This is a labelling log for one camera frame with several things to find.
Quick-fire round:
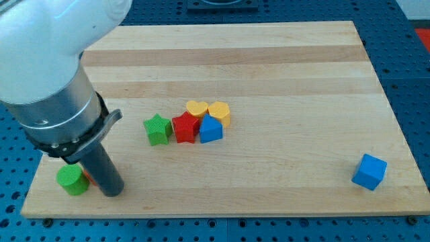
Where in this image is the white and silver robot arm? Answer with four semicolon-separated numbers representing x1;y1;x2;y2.
1;0;132;164

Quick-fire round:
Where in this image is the blue triangle block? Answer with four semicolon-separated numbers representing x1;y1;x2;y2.
200;114;223;143

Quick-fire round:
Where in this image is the red star block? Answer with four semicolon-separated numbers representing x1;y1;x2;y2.
172;112;200;143

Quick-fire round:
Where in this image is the green star block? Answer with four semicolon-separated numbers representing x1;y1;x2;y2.
143;114;173;146

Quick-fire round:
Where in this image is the yellow hexagon block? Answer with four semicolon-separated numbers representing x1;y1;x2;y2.
208;101;231;128

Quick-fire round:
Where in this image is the yellow heart block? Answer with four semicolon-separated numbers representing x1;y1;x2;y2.
185;100;209;118

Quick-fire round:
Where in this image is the wooden board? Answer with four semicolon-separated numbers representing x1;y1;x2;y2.
21;21;429;218

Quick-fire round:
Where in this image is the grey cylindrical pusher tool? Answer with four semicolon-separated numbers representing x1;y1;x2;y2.
80;144;124;197

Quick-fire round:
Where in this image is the red block behind tool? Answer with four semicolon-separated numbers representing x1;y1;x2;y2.
83;169;97;187

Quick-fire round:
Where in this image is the green cylinder block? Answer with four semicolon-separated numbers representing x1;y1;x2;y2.
56;164;89;196

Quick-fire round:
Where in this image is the blue cube block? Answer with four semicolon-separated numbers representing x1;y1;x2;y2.
351;153;388;191

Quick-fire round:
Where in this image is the red object at edge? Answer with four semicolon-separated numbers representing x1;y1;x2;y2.
415;28;430;52

